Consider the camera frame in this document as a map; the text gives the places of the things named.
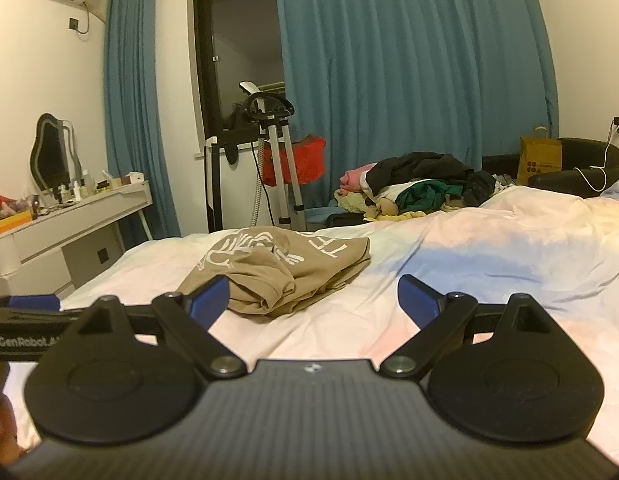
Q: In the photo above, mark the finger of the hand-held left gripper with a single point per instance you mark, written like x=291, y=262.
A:
x=31, y=302

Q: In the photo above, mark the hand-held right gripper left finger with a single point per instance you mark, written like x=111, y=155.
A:
x=212, y=300

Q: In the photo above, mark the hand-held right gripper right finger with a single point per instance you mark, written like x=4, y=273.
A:
x=418, y=301

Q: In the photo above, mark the tan printed t-shirt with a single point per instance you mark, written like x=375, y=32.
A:
x=289, y=270

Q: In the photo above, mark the pile of mixed clothes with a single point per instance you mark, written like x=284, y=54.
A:
x=429, y=182

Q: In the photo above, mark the person's left hand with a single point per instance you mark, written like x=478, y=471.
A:
x=1, y=430

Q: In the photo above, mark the white vanity desk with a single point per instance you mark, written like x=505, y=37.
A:
x=64, y=232

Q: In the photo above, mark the yellow box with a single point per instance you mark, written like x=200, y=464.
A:
x=9, y=221

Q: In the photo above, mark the pastel tie-dye duvet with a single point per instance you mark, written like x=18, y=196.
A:
x=514, y=250

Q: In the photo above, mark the group of cosmetic bottles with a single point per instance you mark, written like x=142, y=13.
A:
x=84, y=187

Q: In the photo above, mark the wavy black-framed mirror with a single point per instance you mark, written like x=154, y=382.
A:
x=51, y=152

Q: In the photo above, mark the red laundry bag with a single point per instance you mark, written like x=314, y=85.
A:
x=307, y=160

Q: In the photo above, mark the narrow blue curtain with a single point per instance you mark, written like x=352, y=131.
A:
x=134, y=135

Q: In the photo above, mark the yellow paper bag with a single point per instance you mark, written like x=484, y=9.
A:
x=539, y=160

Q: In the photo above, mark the garment steamer on stand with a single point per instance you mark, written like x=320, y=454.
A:
x=274, y=110

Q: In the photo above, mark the black armchair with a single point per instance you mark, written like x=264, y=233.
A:
x=579, y=165

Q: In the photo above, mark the wide blue curtain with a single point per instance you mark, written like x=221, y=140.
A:
x=414, y=75

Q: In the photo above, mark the dark window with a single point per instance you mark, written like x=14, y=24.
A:
x=239, y=50

